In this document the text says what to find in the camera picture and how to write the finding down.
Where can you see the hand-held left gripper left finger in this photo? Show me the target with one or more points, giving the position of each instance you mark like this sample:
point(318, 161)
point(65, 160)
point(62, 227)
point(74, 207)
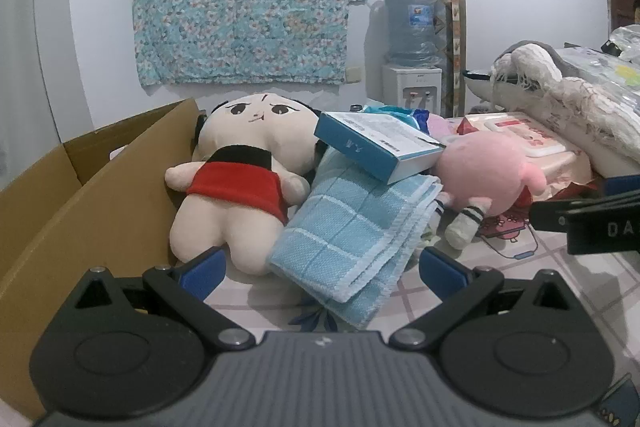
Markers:
point(205, 272)

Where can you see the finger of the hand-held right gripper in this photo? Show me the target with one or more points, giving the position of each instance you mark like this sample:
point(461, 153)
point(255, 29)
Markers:
point(555, 214)

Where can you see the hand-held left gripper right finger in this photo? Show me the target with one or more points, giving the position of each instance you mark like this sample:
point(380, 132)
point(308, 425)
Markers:
point(442, 272)

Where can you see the pink plush toy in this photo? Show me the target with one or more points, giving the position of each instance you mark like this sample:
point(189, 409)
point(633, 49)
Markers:
point(480, 177)

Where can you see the beige plush doll red dress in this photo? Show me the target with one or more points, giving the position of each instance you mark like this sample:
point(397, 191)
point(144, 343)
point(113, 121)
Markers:
point(235, 187)

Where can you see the light blue checked towel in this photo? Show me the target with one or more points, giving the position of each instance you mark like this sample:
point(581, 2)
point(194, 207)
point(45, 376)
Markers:
point(340, 237)

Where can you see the blue white carton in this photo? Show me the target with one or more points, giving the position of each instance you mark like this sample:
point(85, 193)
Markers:
point(380, 147)

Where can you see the brown cardboard box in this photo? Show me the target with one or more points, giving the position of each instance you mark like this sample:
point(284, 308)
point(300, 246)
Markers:
point(50, 217)

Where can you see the blue white plastic packet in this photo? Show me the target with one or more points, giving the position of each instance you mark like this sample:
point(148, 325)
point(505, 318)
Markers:
point(387, 111)

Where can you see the pink white wipes pack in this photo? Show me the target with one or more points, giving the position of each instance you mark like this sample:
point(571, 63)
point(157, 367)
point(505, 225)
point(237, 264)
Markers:
point(530, 139)

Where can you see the white lace blanket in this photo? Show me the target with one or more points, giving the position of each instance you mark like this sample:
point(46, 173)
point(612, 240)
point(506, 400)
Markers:
point(575, 112)

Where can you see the clear plastic bag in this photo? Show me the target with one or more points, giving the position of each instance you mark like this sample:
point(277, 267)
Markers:
point(605, 67)

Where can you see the dark yellow-striped packet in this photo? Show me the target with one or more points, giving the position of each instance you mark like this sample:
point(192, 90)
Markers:
point(622, 399)

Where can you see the white water dispenser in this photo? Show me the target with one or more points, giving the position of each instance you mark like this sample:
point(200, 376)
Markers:
point(411, 89)

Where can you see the blue water jug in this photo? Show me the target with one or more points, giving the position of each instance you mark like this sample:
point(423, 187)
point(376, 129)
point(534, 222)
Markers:
point(411, 27)

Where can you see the white wall socket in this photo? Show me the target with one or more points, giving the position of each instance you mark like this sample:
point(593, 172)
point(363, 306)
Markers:
point(353, 75)

